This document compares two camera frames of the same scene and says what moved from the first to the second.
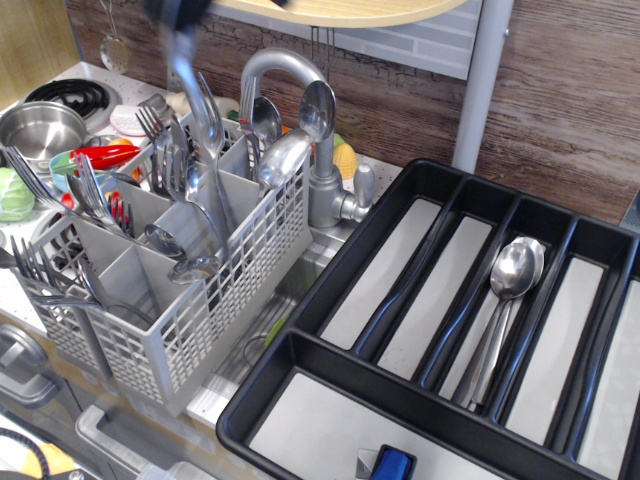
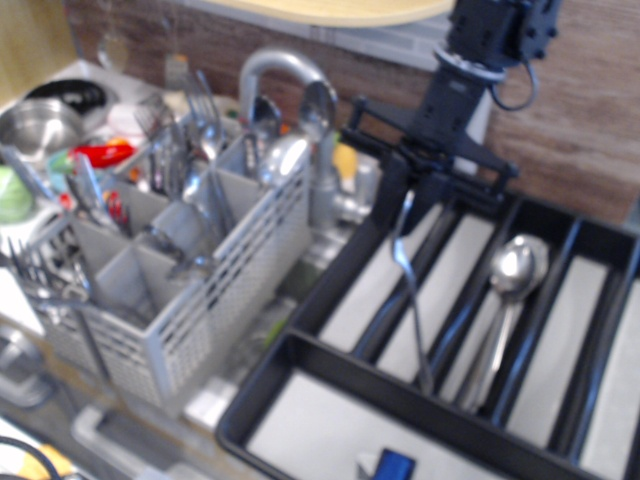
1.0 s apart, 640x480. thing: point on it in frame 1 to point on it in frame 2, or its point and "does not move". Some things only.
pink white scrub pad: [124, 119] does not move
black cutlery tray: [488, 333] does not move
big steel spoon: [207, 268] to [403, 250]
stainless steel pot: [41, 130] does not move
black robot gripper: [179, 14] to [433, 142]
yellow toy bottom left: [57, 460] does not move
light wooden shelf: [359, 13] does not move
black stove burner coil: [85, 95] does not move
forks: [96, 193] to [116, 208]
